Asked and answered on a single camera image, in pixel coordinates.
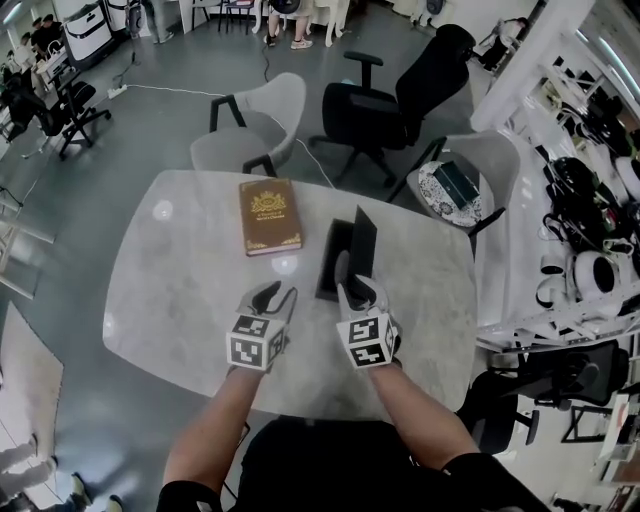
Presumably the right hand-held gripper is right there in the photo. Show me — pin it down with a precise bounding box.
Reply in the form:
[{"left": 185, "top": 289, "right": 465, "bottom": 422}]
[{"left": 335, "top": 249, "right": 401, "bottom": 371}]

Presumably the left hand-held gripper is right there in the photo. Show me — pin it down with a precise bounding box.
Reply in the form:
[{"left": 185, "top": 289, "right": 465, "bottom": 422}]
[{"left": 225, "top": 280, "right": 300, "bottom": 372}]

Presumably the black box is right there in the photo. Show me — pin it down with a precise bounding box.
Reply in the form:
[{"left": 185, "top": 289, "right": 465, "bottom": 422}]
[{"left": 315, "top": 203, "right": 380, "bottom": 303}]

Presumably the person's right forearm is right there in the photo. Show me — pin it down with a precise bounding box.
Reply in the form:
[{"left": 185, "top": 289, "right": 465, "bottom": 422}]
[{"left": 368, "top": 362, "right": 481, "bottom": 471}]

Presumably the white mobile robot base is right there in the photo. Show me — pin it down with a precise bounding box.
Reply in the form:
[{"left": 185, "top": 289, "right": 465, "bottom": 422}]
[{"left": 62, "top": 0, "right": 112, "bottom": 69}]

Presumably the person's left forearm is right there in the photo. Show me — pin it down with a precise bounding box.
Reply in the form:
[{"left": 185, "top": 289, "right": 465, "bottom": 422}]
[{"left": 163, "top": 367, "right": 264, "bottom": 494}]

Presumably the dark green box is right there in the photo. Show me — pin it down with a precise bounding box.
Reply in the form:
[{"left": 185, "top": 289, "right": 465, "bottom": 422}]
[{"left": 432, "top": 160, "right": 481, "bottom": 211}]

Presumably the brown hardcover book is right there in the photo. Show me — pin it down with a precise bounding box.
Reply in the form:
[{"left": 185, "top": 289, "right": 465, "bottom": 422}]
[{"left": 238, "top": 177, "right": 305, "bottom": 258}]

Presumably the patterned round cushion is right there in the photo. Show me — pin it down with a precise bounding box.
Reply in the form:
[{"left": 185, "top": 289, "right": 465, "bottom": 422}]
[{"left": 417, "top": 159, "right": 484, "bottom": 229}]

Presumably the grey armchair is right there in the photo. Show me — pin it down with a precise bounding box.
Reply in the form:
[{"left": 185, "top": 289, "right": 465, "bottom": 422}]
[
  {"left": 387, "top": 130, "right": 522, "bottom": 239},
  {"left": 189, "top": 72, "right": 307, "bottom": 179}
]

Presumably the black office chair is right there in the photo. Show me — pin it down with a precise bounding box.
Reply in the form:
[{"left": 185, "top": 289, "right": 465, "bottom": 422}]
[
  {"left": 9, "top": 74, "right": 112, "bottom": 161},
  {"left": 457, "top": 339, "right": 631, "bottom": 456},
  {"left": 308, "top": 23, "right": 477, "bottom": 189}
]

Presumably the person's black shirt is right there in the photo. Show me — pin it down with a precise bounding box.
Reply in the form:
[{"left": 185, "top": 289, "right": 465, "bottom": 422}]
[{"left": 158, "top": 417, "right": 551, "bottom": 512}]

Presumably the pile of black white devices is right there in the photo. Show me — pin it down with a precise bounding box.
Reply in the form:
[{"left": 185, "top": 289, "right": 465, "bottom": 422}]
[{"left": 534, "top": 54, "right": 640, "bottom": 311}]

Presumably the beige floor mat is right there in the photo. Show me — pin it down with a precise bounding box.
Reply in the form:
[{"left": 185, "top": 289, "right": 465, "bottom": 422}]
[{"left": 0, "top": 299, "right": 65, "bottom": 481}]

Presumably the white metal rack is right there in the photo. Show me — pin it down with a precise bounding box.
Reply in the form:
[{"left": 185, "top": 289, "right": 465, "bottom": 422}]
[{"left": 469, "top": 0, "right": 640, "bottom": 351}]

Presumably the white desk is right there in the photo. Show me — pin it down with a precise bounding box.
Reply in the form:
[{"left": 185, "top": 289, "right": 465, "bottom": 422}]
[{"left": 0, "top": 189, "right": 56, "bottom": 301}]

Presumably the white vanity table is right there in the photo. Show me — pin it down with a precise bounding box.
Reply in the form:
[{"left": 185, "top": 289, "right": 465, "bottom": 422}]
[{"left": 323, "top": 0, "right": 352, "bottom": 49}]

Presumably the black metal frame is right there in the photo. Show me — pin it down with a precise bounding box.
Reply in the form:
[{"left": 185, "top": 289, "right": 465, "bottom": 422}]
[{"left": 559, "top": 404, "right": 614, "bottom": 446}]

